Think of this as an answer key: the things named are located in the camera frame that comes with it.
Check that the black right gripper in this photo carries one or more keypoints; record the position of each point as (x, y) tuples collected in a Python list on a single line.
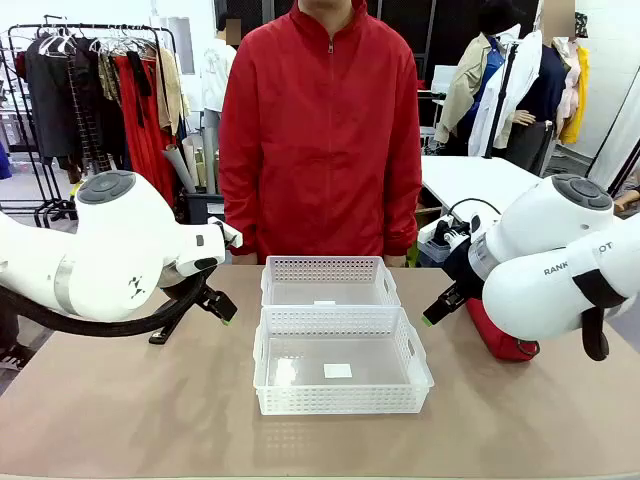
[(460, 270)]

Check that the red zipper pouch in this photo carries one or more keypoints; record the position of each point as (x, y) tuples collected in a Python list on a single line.
[(492, 335)]

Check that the black stapler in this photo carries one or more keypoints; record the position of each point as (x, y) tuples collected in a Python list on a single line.
[(162, 336)]

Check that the person's right forearm red sleeve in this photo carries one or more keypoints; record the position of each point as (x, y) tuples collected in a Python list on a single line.
[(237, 210)]

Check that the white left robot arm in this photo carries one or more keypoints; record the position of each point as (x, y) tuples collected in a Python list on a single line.
[(110, 240)]

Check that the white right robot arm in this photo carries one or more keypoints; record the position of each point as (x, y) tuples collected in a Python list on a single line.
[(540, 300)]

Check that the person's left forearm red sleeve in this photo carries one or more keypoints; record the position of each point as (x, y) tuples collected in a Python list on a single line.
[(402, 210)]

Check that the person's right hand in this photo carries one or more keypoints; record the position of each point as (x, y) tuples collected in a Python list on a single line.
[(245, 259)]

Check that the person's left hand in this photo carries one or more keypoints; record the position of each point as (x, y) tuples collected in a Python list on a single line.
[(396, 260)]

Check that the bright green plastic object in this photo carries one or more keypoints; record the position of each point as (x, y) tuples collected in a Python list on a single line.
[(414, 254)]

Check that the white crate with dark cloth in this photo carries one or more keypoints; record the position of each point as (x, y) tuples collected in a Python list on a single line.
[(430, 247)]

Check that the white perforated plastic basket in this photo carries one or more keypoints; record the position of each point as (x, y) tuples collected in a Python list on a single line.
[(340, 370), (330, 280)]

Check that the white background table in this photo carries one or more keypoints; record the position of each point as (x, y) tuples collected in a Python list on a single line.
[(475, 175)]

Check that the grey cardboard tube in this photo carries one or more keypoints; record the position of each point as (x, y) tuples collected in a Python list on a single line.
[(177, 167)]

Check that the beige cardboard tube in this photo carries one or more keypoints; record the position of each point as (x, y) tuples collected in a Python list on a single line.
[(192, 157)]

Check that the red hanging dress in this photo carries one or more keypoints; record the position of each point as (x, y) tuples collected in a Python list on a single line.
[(145, 140)]

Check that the yellow cloth on floor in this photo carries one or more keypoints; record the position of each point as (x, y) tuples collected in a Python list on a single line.
[(76, 191)]

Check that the person in red jacket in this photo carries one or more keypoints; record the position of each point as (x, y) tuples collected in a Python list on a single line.
[(320, 140)]

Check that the bystander in dark trousers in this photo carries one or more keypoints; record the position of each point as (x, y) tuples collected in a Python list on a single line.
[(10, 357)]

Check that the dark plaid hanging garment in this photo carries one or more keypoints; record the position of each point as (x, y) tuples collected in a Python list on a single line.
[(95, 125)]

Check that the beige hanging garment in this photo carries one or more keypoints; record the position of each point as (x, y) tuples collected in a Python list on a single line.
[(170, 90)]

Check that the mannequin in beige jacket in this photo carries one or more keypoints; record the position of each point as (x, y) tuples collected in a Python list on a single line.
[(465, 85)]

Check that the bystander in white t-shirt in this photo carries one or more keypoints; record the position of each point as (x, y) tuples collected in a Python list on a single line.
[(217, 75)]

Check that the black tripod pole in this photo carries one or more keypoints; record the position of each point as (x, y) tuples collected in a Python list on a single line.
[(506, 85)]

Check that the yellow hanging garment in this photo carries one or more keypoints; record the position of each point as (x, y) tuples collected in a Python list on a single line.
[(580, 100)]

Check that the white leaning panel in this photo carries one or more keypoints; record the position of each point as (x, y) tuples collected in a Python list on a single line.
[(625, 130)]

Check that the black hanging garment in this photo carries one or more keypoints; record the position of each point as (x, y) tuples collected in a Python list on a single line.
[(50, 100)]

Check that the black metal clothes rack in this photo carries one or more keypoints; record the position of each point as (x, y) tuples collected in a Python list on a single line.
[(100, 26)]

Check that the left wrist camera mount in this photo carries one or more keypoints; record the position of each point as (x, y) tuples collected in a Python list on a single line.
[(227, 232)]

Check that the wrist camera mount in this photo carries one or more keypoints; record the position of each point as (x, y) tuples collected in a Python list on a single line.
[(227, 232), (452, 232)]

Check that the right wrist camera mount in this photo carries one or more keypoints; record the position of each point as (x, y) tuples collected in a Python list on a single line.
[(452, 232)]

